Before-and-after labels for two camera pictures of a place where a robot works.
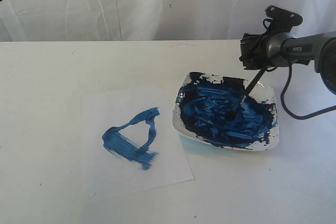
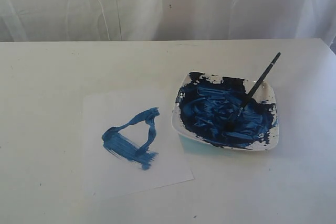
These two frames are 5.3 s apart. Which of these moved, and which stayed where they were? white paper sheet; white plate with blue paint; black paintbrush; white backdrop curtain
Moved: black paintbrush
Stayed: white paper sheet; white plate with blue paint; white backdrop curtain
